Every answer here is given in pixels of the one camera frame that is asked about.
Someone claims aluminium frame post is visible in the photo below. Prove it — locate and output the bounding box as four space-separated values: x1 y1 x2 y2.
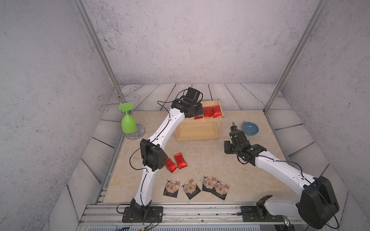
72 0 122 98
263 0 330 115

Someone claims black floral tea bag leftmost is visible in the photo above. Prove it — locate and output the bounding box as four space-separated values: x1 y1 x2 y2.
163 180 180 198

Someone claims wooden two-tier shelf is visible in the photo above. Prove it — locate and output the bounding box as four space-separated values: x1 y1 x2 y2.
175 99 225 141

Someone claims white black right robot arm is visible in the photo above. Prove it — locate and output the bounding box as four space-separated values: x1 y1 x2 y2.
224 125 340 229

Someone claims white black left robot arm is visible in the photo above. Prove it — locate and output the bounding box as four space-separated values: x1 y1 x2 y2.
125 87 203 222

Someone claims black floral tea bag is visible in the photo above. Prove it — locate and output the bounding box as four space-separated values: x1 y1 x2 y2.
211 180 230 200
163 180 180 198
202 176 217 192
181 179 201 200

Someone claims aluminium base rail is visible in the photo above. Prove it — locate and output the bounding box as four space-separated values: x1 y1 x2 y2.
75 202 330 231

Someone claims green plastic wine glass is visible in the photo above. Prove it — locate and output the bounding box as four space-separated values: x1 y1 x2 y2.
118 103 137 134

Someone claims black floral tea bag rightmost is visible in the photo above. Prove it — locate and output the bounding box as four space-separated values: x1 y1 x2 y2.
211 180 230 200

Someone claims left aluminium frame post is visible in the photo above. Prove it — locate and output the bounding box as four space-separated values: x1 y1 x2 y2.
72 0 122 98

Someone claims blue ceramic bowl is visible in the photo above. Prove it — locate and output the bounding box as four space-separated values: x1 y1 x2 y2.
243 122 259 136

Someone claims right aluminium frame post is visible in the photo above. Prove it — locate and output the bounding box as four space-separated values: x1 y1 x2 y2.
263 0 330 115

